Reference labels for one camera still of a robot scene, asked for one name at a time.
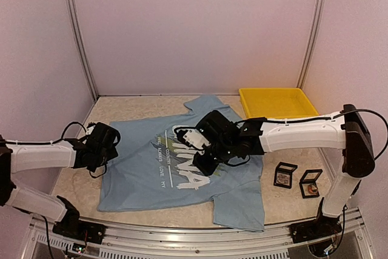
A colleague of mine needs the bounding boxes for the light blue printed t-shirt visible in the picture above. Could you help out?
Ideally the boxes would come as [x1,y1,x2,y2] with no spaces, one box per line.
[98,95,265,232]

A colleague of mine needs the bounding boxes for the black brooch display box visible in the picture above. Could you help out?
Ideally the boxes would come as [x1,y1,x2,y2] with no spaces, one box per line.
[273,162,298,189]

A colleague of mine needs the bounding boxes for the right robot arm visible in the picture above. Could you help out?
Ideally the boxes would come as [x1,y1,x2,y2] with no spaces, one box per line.
[181,104,379,243]

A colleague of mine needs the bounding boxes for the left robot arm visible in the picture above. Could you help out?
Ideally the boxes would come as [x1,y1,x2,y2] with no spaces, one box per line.
[1,123,121,238]

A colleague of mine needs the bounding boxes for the black box with orange brooch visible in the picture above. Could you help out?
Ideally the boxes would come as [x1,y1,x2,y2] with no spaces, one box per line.
[299,169,323,199]

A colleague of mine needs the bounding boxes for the yellow plastic tray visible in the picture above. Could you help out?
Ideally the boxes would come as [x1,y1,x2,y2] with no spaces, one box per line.
[239,88,319,119]

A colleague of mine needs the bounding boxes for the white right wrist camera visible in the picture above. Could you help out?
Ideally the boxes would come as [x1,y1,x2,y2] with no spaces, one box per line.
[175,128,210,151]

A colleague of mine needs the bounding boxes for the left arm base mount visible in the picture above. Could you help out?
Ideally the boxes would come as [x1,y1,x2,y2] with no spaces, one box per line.
[53,220,106,244]

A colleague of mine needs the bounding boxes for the right aluminium corner post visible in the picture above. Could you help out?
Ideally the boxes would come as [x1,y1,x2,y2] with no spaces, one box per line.
[296,0,325,90]

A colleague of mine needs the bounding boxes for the aluminium corner post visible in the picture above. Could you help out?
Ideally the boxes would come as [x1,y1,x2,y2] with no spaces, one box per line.
[296,0,325,90]
[65,0,99,103]

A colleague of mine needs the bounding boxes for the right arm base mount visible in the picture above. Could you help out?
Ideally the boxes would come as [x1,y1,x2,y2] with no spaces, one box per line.
[289,221,342,244]

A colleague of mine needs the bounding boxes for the aluminium front rail frame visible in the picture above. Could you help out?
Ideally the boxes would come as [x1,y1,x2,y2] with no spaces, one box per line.
[19,209,375,259]

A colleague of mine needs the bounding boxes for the left aluminium corner post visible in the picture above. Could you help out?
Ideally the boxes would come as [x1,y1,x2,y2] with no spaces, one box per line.
[65,0,99,103]

